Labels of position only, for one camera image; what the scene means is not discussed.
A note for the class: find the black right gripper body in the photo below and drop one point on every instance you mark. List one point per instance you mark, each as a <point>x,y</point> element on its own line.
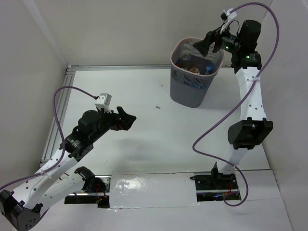
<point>229,41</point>

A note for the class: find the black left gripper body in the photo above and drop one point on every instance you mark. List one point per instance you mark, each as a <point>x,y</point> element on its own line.
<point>115,121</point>

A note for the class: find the clear crushed unlabelled bottle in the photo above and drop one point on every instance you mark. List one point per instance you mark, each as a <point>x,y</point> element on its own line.
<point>185,60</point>

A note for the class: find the clear bottle blue cap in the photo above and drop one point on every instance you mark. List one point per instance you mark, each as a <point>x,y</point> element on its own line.
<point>208,70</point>

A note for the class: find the clear bottle blue Aqua label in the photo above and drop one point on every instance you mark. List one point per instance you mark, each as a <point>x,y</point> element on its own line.
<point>194,70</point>

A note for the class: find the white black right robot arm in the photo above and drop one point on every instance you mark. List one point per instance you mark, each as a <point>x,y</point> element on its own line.
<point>253,126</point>

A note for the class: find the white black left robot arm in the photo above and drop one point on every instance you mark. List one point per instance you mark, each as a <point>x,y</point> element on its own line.
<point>25,206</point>

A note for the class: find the grey mesh waste bin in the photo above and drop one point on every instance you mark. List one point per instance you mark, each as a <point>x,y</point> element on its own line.
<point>186,88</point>

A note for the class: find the white taped cover sheet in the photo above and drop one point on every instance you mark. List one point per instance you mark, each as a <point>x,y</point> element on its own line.
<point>152,191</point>

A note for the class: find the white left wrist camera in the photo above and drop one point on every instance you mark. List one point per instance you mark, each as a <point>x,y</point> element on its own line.
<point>102,103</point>

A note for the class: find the aluminium frame rail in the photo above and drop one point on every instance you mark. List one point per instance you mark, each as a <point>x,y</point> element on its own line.
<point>54,139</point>

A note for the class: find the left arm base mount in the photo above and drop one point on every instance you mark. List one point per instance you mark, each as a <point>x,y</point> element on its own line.
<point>95,190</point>

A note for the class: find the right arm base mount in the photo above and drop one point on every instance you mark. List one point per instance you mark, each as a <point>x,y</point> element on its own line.
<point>215,186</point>

